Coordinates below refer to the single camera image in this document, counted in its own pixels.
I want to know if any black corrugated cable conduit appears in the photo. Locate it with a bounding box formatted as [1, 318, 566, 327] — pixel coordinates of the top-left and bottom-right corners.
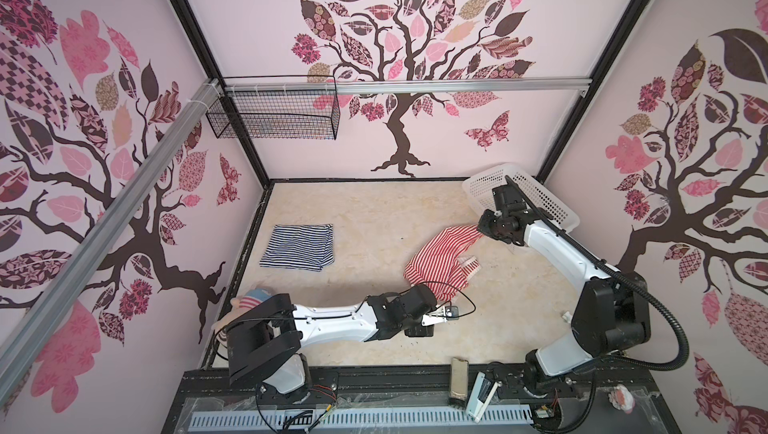
[505, 175, 691, 373]

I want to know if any small pink white object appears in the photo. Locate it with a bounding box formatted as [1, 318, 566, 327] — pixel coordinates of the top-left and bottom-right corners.
[608, 384, 636, 414]

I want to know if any white plastic laundry basket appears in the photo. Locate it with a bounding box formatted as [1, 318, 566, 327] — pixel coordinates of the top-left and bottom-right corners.
[462, 163, 580, 233]

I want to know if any aluminium rail back horizontal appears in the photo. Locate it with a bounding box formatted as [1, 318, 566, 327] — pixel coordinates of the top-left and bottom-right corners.
[225, 77, 592, 95]

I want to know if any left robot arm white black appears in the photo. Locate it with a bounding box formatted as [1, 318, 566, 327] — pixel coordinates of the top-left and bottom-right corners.
[214, 285, 438, 395]

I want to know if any aluminium rail left diagonal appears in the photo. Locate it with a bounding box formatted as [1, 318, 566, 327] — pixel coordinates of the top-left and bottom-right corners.
[1, 79, 221, 402]

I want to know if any black wire mesh basket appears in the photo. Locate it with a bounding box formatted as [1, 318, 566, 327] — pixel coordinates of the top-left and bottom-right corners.
[206, 74, 341, 141]

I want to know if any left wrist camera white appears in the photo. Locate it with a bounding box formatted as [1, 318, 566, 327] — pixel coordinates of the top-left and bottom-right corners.
[421, 305, 460, 327]

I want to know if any small beige rectangular block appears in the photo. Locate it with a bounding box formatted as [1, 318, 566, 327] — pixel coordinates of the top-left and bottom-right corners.
[448, 357, 469, 409]

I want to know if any white black handheld device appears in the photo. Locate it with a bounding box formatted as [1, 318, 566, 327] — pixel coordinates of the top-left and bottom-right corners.
[465, 372, 502, 423]

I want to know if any white slotted cable duct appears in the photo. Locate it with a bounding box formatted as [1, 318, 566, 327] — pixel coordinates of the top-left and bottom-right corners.
[181, 405, 533, 433]

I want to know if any red white striped tank top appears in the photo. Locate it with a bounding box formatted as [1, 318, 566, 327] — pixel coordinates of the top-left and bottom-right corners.
[404, 225, 482, 302]

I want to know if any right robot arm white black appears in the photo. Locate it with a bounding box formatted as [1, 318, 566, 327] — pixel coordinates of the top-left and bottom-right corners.
[477, 181, 651, 392]

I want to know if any plush doll head toy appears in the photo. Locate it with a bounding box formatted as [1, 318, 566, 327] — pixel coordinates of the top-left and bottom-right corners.
[213, 288, 274, 344]

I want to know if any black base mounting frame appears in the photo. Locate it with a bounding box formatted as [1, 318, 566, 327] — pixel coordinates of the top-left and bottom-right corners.
[161, 362, 681, 433]

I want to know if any blue white striped tank top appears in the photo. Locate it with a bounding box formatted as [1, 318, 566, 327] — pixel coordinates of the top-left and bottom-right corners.
[259, 224, 335, 272]

